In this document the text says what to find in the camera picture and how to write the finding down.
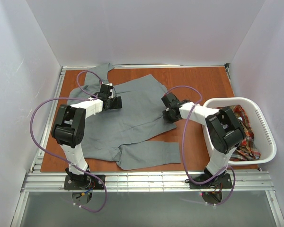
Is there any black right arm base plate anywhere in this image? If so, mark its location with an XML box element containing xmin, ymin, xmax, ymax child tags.
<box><xmin>188</xmin><ymin>172</ymin><xmax>235</xmax><ymax>190</ymax></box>

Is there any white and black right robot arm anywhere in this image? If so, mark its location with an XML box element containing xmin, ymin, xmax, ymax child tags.
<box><xmin>161</xmin><ymin>93</ymin><xmax>246</xmax><ymax>185</ymax></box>

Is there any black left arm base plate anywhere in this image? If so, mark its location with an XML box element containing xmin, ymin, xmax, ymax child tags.
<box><xmin>63</xmin><ymin>175</ymin><xmax>106</xmax><ymax>190</ymax></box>

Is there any red plaid shirt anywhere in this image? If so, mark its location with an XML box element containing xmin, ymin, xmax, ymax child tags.
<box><xmin>230</xmin><ymin>105</ymin><xmax>261</xmax><ymax>162</ymax></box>

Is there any aluminium front frame rail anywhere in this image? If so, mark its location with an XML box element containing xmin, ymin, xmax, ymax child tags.
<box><xmin>21</xmin><ymin>169</ymin><xmax>275</xmax><ymax>192</ymax></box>

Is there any aluminium left frame rail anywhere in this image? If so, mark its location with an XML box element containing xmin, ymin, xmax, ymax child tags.
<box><xmin>29</xmin><ymin>67</ymin><xmax>66</xmax><ymax>173</ymax></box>

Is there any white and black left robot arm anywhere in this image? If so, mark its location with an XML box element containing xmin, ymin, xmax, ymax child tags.
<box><xmin>51</xmin><ymin>83</ymin><xmax>122</xmax><ymax>187</ymax></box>

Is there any grey long sleeve shirt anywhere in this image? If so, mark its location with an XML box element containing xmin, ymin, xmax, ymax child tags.
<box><xmin>81</xmin><ymin>74</ymin><xmax>181</xmax><ymax>170</ymax></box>

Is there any aluminium frame rail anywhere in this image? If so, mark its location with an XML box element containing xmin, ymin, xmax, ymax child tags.
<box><xmin>21</xmin><ymin>169</ymin><xmax>275</xmax><ymax>192</ymax></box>
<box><xmin>29</xmin><ymin>67</ymin><xmax>66</xmax><ymax>173</ymax></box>

